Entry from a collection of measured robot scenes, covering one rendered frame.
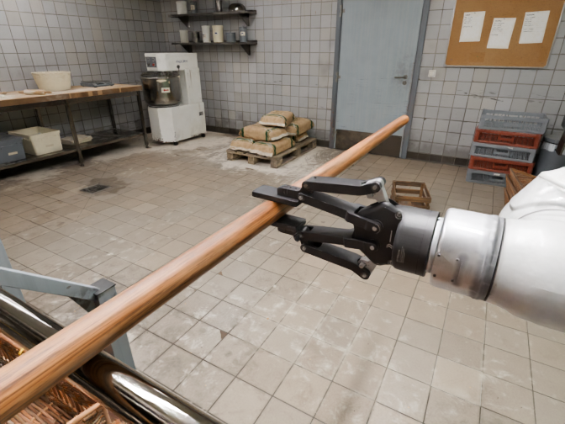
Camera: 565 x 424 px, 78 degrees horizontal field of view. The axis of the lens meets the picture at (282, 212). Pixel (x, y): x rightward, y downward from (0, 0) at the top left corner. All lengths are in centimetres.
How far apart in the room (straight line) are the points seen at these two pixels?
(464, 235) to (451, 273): 4
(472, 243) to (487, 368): 171
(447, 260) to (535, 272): 7
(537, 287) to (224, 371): 159
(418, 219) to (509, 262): 9
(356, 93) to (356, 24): 85
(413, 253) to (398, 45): 470
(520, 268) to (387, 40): 477
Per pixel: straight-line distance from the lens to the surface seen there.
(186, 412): 27
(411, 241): 39
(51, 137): 514
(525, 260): 38
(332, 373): 183
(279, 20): 572
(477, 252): 38
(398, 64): 503
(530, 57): 493
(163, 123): 573
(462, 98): 498
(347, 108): 526
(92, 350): 30
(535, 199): 52
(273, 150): 443
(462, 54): 493
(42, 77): 535
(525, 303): 40
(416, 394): 184
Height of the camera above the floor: 139
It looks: 25 degrees down
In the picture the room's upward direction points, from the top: straight up
